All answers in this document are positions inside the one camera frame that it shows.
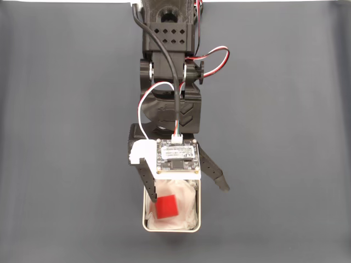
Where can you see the red cube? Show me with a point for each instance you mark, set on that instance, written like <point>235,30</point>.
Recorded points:
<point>167,206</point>

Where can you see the square metal box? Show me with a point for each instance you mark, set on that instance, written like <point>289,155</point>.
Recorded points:
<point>199,208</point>

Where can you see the white tissue paper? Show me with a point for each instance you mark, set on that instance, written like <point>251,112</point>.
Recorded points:
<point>186,202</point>

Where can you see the dark table mat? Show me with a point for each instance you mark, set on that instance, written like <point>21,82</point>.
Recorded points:
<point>68,137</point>

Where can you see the camera board on white mount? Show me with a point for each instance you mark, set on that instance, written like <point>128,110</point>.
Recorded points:
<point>178,157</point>

